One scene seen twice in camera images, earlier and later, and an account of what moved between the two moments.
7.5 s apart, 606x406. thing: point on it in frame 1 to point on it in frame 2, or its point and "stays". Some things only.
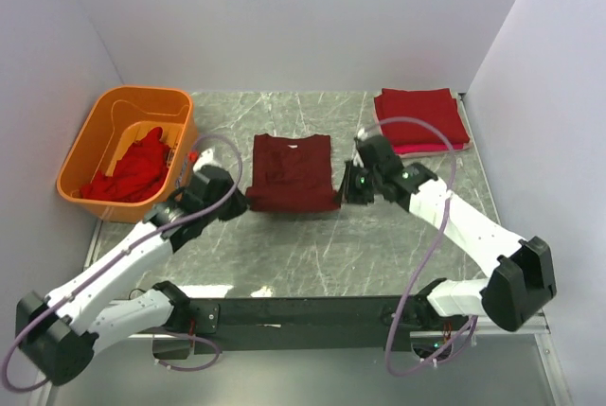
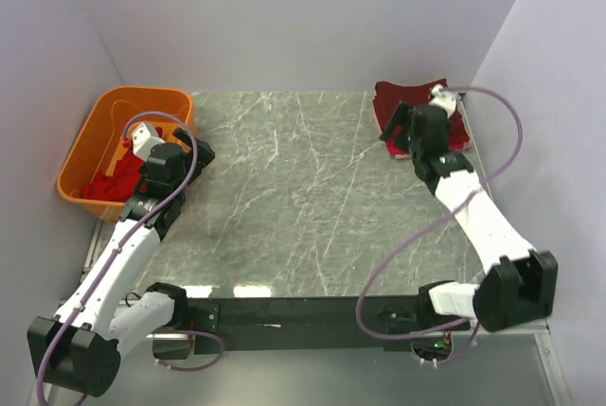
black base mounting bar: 274,324 stays
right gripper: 350,184 to 403,124
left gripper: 238,204 to 190,154
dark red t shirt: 292,175 to 389,95
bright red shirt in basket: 139,174 stays
